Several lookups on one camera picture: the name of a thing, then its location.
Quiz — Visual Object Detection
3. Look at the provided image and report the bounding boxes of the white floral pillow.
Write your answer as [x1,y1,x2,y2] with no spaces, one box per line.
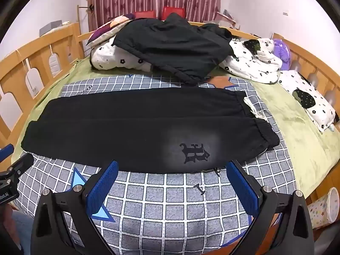
[278,70,337,133]

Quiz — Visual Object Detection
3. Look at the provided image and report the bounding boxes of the grey box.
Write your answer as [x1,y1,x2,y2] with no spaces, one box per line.
[39,21,70,37]

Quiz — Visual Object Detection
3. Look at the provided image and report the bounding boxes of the wooden rack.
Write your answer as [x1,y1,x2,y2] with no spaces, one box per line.
[76,4,96,56]

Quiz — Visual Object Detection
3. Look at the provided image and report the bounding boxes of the pile of black clothes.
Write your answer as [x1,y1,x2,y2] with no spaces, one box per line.
[111,13,234,85]

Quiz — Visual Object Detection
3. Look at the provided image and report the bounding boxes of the red plastic chair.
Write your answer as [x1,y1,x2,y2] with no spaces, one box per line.
[162,6,186,22]
[134,11,156,20]

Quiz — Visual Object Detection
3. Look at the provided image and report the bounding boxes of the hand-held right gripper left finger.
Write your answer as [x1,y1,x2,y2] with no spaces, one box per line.
[31,160,119,255]

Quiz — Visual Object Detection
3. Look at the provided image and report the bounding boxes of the green bed sheet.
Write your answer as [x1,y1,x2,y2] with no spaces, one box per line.
[12,57,340,200]

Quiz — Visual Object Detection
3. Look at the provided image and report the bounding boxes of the purple and orange pillow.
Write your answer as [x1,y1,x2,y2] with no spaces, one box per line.
[87,14,137,47]

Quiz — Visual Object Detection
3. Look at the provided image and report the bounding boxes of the wooden bed frame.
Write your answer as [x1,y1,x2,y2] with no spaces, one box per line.
[0,21,340,200]

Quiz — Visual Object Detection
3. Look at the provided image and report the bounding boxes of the person's jeans leg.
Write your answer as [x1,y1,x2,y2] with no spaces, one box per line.
[11,212,34,255]

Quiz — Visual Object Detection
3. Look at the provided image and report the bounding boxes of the star-printed paper bin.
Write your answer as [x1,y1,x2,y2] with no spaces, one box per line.
[308,187,340,230]

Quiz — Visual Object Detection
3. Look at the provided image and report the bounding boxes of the purple plush toy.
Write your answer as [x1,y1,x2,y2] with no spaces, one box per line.
[273,38,292,71]

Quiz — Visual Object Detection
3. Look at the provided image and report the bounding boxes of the grey checked blanket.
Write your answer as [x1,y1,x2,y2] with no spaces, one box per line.
[16,74,293,255]

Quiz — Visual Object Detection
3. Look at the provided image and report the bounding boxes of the white floral quilt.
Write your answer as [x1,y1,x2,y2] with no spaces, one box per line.
[90,38,283,85]

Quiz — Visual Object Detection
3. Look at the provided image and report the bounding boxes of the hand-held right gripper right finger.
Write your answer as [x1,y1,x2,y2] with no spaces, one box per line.
[226,160,315,255]

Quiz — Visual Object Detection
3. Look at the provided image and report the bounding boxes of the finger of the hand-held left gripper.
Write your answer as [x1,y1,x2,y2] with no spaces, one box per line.
[0,144,14,162]
[5,153,35,177]

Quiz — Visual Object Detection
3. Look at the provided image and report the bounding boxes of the black pants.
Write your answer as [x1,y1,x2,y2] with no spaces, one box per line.
[21,87,280,174]

